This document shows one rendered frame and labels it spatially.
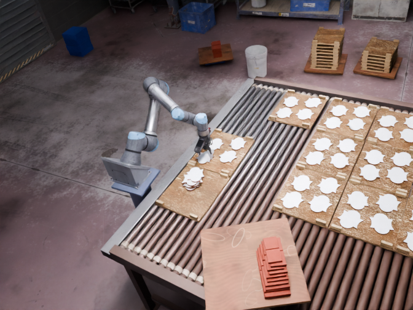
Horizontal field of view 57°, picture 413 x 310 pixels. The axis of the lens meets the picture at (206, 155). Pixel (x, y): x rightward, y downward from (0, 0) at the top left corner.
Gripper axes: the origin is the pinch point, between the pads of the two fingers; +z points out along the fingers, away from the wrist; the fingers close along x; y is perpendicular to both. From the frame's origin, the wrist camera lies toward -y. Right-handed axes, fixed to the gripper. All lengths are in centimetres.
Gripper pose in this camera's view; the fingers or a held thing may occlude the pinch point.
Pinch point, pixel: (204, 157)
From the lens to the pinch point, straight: 279.3
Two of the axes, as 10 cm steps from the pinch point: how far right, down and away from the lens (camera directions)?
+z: 1.0, 7.7, 6.2
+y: 5.0, -5.8, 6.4
